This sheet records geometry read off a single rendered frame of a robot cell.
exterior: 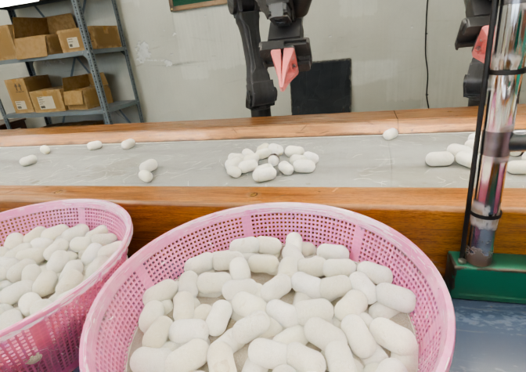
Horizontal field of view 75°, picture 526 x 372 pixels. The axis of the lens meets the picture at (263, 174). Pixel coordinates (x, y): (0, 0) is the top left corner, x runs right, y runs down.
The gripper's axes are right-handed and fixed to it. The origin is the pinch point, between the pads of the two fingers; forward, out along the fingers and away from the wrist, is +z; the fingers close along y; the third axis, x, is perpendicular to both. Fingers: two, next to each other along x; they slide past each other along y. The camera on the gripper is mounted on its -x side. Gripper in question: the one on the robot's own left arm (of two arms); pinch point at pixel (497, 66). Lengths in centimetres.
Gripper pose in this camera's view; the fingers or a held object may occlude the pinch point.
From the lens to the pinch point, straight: 74.5
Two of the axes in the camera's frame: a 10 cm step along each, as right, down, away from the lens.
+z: -1.2, 8.9, -4.4
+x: 2.3, 4.6, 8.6
